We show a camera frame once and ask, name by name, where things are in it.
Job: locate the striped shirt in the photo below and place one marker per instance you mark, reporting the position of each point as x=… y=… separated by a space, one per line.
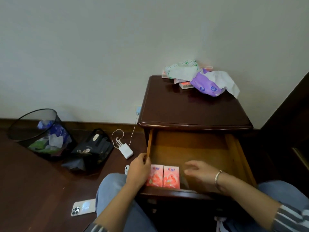
x=291 y=217

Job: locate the black mesh waste bin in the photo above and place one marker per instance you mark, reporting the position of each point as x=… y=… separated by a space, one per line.
x=26 y=123

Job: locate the pink printed box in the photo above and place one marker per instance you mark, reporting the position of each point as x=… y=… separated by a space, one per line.
x=155 y=176
x=171 y=177

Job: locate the dark wooden furniture panel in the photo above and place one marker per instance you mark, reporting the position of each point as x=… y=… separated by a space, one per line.
x=287 y=123

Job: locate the green wrapper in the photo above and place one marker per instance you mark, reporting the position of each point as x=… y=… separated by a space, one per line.
x=39 y=145

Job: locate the large white crumpled tissue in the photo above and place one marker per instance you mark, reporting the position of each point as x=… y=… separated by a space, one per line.
x=224 y=80

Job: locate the green and white tissue packet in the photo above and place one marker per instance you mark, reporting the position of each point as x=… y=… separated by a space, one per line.
x=182 y=68

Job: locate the light wooden drawer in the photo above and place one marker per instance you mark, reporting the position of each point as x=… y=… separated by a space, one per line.
x=193 y=147

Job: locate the small white crumpled tissue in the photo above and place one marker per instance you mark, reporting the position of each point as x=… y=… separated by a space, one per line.
x=56 y=141

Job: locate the person's left hand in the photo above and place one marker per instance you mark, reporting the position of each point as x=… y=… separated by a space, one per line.
x=137 y=171

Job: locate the light blue charger plug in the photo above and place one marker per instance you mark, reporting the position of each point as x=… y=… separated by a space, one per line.
x=138 y=110

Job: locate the person's left thumb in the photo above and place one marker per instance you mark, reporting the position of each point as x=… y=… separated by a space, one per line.
x=143 y=157

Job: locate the white power bank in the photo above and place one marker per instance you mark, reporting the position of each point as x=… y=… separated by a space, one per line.
x=126 y=151

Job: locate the person's right forearm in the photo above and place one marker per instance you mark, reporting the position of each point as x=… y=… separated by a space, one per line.
x=248 y=195

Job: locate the dark wooden nightstand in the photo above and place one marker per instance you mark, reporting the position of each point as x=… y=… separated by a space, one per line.
x=183 y=108

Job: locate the orange pink flat box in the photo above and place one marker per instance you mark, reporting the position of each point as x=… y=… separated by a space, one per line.
x=186 y=85

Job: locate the black paper bag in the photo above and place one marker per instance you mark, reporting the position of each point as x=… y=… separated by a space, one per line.
x=93 y=152

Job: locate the white smartphone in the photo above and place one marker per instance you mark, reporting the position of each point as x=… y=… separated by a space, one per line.
x=83 y=207

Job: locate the blue plastic wrapper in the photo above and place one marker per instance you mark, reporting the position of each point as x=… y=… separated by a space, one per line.
x=56 y=130

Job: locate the person's right hand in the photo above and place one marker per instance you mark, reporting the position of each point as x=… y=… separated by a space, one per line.
x=205 y=172

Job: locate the person's right thumb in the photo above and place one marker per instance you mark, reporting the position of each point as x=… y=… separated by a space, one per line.
x=189 y=173

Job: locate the purple tissue packet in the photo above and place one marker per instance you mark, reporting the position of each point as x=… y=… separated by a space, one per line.
x=205 y=85

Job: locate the small white earbud case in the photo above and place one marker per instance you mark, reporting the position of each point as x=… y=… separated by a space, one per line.
x=126 y=169

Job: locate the blue jeans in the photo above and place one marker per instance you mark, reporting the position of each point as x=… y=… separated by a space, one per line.
x=113 y=190

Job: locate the person's left forearm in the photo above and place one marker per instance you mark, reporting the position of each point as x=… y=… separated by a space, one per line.
x=115 y=207

